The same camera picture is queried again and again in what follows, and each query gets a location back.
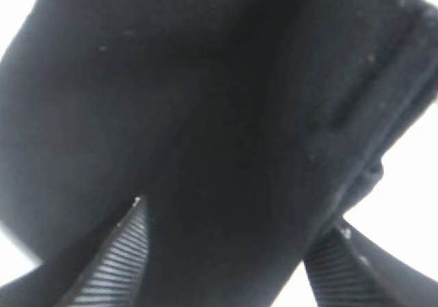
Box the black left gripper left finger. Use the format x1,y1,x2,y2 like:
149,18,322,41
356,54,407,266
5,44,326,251
1,197,149,306

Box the black canvas tote bag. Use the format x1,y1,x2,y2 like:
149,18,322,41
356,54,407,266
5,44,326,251
1,0,437,306

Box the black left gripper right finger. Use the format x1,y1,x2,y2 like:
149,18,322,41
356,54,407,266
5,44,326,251
304,219,437,307

